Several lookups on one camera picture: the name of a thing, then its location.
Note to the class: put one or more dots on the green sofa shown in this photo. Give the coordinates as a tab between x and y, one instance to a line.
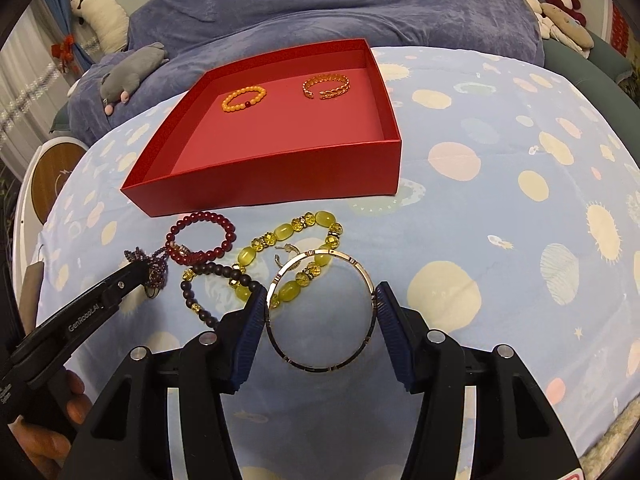
600	55

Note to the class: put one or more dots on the blue blanket covered sofa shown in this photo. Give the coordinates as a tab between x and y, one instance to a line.
350	5

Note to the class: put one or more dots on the small white plush toy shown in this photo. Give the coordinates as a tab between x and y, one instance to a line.
535	7

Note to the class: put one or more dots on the white curtain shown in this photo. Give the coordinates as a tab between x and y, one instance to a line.
20	100

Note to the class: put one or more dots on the beige fluffy rug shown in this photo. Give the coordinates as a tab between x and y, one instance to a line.
610	445

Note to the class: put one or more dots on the white long plush toy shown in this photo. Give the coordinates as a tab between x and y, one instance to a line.
107	20

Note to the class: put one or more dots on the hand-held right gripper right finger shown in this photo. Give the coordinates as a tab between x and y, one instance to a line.
395	345

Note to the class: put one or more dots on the red cardboard box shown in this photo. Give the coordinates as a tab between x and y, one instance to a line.
300	125

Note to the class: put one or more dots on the thin gold bangle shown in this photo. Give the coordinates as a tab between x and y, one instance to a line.
327	250

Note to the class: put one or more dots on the blue printed bed sheet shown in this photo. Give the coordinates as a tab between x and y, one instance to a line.
500	210

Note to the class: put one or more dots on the red ribbon bow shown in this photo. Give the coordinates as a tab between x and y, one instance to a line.
62	50

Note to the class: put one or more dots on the grey plush mouse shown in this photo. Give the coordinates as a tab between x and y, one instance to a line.
130	77

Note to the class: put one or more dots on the person's left hand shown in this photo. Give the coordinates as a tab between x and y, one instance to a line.
35	447

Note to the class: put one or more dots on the beige round plush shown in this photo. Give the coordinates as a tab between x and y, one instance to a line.
565	22

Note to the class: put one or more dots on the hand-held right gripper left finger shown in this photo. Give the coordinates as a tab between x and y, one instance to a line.
247	345

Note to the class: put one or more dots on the blue curtain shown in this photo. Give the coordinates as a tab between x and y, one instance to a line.
57	0

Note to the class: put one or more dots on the white appliance with wooden disc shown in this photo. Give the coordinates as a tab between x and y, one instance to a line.
50	175

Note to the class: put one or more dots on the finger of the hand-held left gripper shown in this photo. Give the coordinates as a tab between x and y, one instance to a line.
90	315

